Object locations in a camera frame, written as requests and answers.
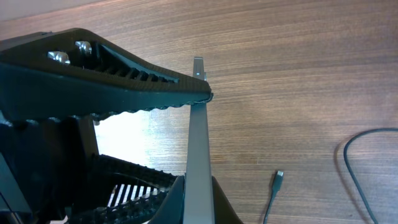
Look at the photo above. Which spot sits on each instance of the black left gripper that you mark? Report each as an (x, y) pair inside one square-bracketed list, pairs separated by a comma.
[(49, 166)]

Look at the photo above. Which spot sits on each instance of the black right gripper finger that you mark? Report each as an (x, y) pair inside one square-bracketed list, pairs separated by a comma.
[(171, 210)]

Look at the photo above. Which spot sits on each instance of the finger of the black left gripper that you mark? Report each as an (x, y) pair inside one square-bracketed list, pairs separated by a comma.
[(76, 73)]

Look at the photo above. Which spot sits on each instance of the turquoise screen Galaxy smartphone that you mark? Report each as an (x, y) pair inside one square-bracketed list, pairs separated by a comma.
[(198, 184)]

